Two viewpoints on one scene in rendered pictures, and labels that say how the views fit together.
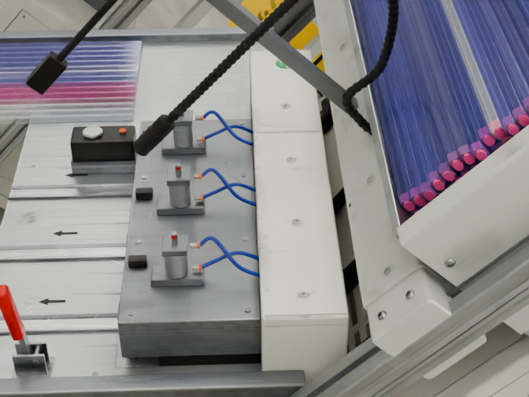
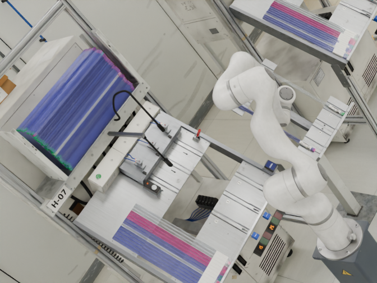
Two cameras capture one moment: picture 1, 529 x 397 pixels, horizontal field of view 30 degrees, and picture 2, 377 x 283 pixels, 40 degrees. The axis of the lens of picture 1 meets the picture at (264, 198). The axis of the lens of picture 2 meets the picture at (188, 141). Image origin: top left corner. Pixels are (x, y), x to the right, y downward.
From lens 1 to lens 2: 2.42 m
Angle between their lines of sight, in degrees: 75
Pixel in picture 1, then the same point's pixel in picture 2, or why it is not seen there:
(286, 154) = (124, 144)
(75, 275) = (177, 158)
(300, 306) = (152, 106)
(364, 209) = (130, 108)
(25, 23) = not seen: outside the picture
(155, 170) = (150, 161)
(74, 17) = not seen: outside the picture
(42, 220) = (175, 178)
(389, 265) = (139, 91)
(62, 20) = not seen: outside the picture
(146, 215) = (160, 149)
